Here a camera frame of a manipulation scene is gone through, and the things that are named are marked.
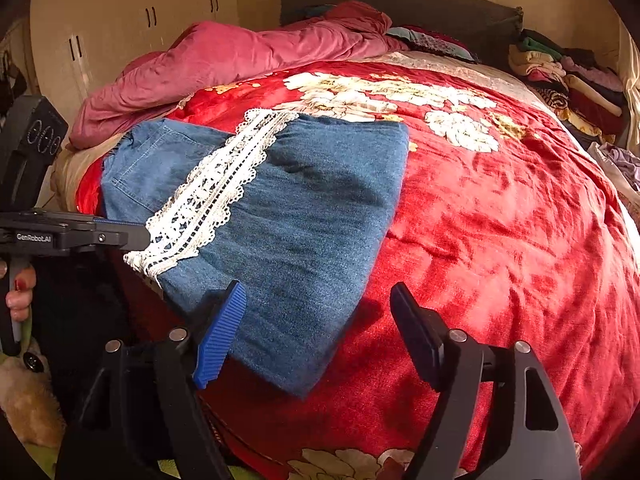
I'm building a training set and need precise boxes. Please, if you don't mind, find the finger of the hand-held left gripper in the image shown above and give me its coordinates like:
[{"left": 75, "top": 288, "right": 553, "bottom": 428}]
[{"left": 92, "top": 217, "right": 152, "bottom": 252}]

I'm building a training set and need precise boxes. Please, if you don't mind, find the cream wardrobe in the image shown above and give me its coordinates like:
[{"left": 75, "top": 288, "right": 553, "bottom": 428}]
[{"left": 29, "top": 0, "right": 241, "bottom": 126}]

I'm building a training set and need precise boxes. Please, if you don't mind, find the beige fluffy slipper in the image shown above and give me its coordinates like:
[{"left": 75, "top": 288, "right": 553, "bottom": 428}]
[{"left": 0, "top": 340, "right": 66, "bottom": 448}]

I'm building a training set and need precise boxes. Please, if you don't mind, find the pile of folded clothes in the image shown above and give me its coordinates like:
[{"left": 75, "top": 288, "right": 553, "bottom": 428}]
[{"left": 509, "top": 29, "right": 632, "bottom": 147}]

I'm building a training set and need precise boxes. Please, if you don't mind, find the person's left hand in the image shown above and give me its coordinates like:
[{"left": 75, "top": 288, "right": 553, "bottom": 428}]
[{"left": 5, "top": 266, "right": 38, "bottom": 323}]

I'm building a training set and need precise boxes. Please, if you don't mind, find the purple garment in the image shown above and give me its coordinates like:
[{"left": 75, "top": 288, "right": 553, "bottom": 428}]
[{"left": 607, "top": 144, "right": 640, "bottom": 181}]

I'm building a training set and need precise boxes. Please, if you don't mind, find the patterned laundry basket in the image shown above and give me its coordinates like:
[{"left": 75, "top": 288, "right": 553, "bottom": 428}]
[{"left": 587, "top": 141, "right": 640, "bottom": 196}]

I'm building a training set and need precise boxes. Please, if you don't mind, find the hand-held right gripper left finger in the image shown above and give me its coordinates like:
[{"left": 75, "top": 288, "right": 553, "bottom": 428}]
[{"left": 55, "top": 280, "right": 247, "bottom": 480}]

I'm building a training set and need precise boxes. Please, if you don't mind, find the pink quilt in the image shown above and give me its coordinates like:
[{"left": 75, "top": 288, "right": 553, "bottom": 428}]
[{"left": 67, "top": 1, "right": 411, "bottom": 151}]

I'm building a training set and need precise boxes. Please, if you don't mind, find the red floral blanket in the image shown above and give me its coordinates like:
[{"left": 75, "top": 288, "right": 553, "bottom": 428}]
[{"left": 75, "top": 60, "right": 640, "bottom": 480}]

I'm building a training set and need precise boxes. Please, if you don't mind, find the blue denim skirt lace trim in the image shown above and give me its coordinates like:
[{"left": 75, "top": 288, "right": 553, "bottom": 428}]
[{"left": 100, "top": 109, "right": 411, "bottom": 400}]

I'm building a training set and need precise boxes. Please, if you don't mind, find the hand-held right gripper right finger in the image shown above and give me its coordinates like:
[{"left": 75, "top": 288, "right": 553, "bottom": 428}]
[{"left": 390, "top": 282, "right": 581, "bottom": 480}]

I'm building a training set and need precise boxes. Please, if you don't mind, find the patterned pillow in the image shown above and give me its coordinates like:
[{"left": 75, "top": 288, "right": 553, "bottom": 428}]
[{"left": 385, "top": 25, "right": 481, "bottom": 63}]

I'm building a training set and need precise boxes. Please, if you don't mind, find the dark quilted headboard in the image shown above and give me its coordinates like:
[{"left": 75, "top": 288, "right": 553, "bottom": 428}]
[{"left": 280, "top": 0, "right": 525, "bottom": 63}]

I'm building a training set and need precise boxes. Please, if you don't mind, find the cream curtain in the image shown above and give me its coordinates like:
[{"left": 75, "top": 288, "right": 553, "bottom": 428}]
[{"left": 617, "top": 20, "right": 640, "bottom": 141}]

